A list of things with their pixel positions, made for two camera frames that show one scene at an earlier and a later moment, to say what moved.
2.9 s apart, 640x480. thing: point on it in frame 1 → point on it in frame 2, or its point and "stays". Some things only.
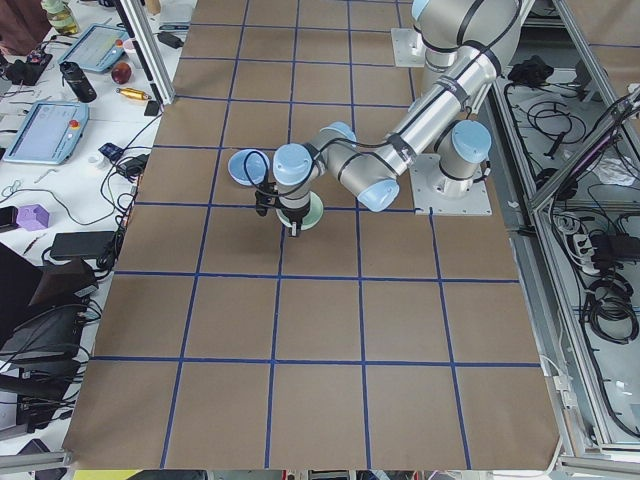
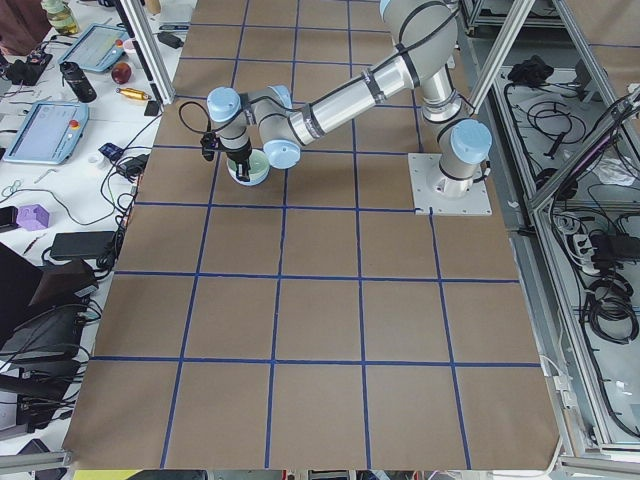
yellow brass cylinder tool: [133, 93] stays
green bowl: [314, 216] → [259, 168]
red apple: [121, 73] stays
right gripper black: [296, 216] → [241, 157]
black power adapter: [81, 244] stays
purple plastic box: [33, 217] stays
